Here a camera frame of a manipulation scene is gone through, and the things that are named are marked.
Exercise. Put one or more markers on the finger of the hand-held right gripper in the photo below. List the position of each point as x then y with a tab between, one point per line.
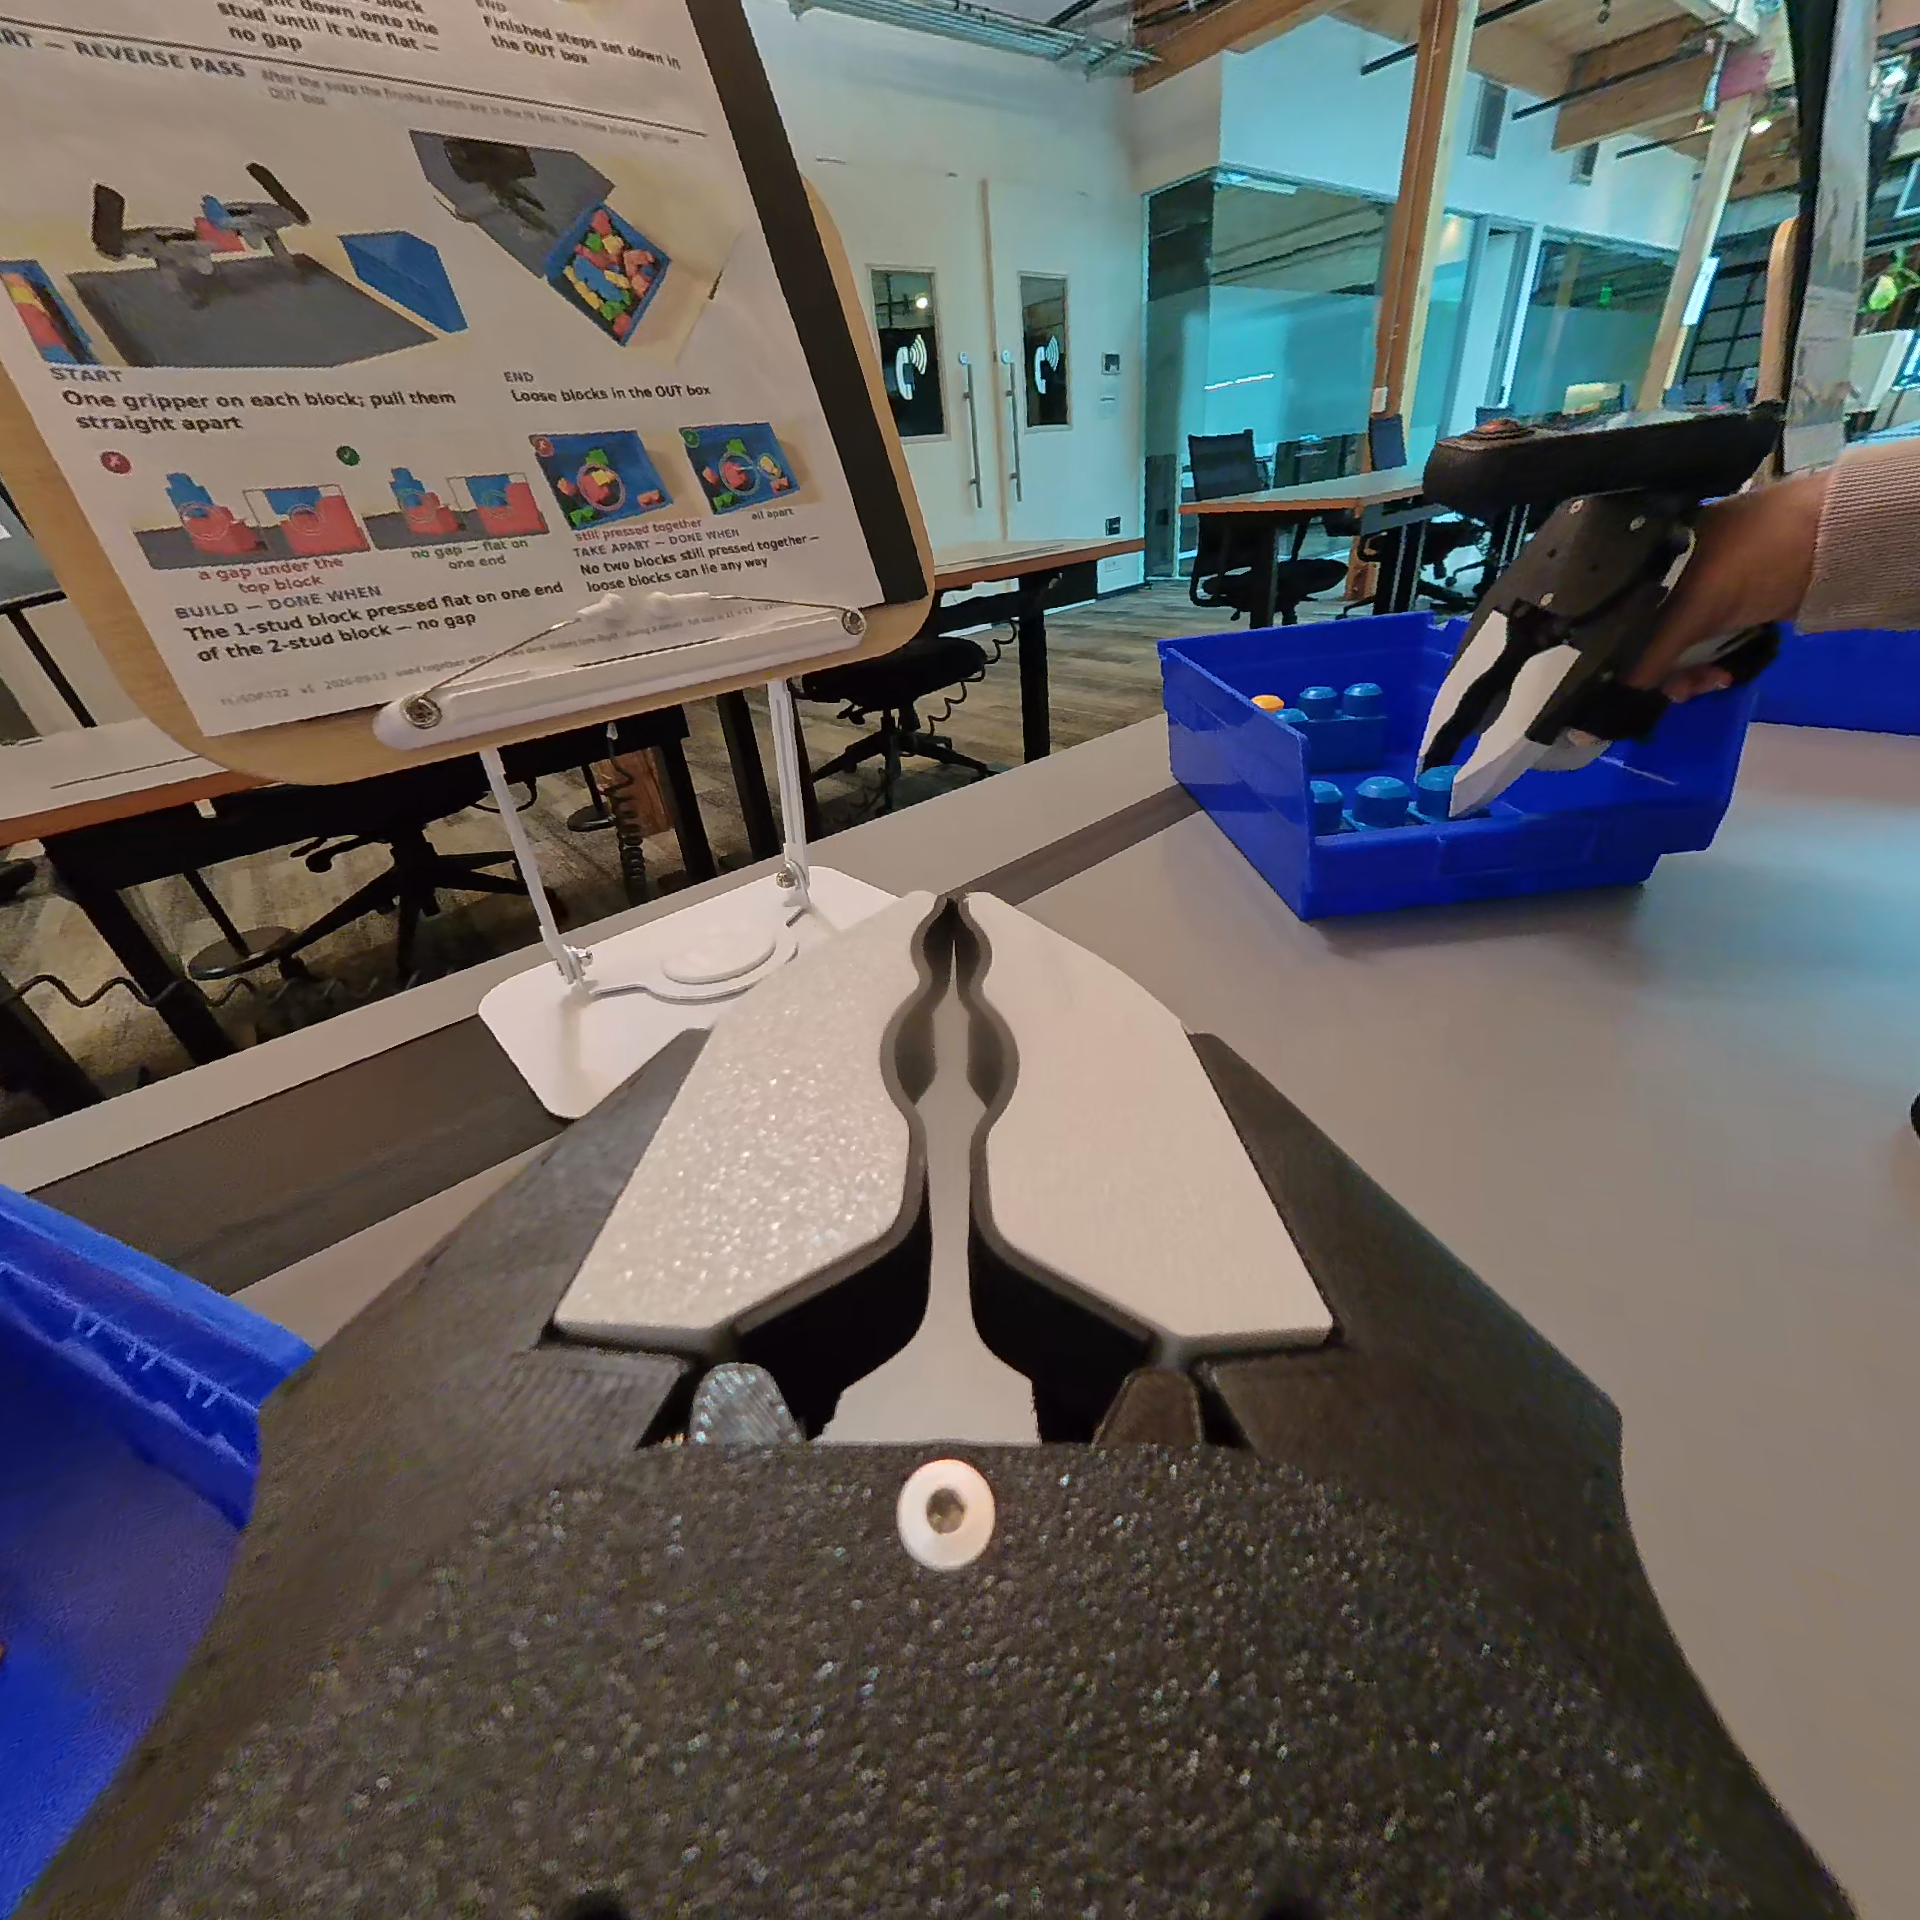
1529	720
1471	690

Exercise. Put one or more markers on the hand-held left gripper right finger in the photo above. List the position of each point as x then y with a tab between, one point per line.
1155	1170

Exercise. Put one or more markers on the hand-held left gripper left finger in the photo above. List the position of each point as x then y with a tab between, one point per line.
751	1170

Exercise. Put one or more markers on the blue two-stud toy block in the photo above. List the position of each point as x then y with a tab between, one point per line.
1342	726

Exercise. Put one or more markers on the blue plastic bin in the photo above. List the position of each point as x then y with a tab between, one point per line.
1839	681
1499	869
105	1425

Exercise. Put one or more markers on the person's right hand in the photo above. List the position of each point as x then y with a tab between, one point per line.
1741	569

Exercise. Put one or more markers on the wooden-top desk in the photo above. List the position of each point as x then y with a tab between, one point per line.
1035	557
90	786
1305	488

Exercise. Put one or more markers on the black office chair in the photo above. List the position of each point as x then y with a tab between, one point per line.
345	854
886	681
1231	480

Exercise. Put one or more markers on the instruction sheet on white stand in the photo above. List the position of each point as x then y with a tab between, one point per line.
886	376

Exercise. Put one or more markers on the printed instruction sheet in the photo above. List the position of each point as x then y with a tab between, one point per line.
450	494

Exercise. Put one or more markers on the wooden support post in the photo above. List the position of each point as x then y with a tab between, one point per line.
1417	225

